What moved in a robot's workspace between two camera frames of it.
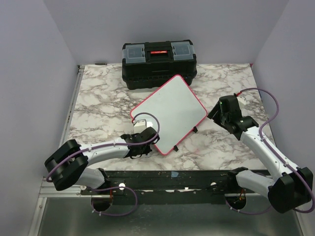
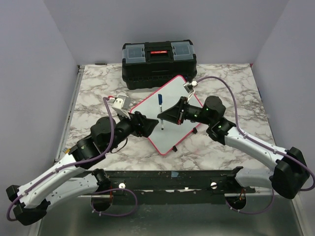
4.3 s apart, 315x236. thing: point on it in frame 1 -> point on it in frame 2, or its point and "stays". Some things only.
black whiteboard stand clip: (195, 129) stays
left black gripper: (147, 150) -> (141, 126)
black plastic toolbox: (148, 65) stays
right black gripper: (216, 116) -> (174, 113)
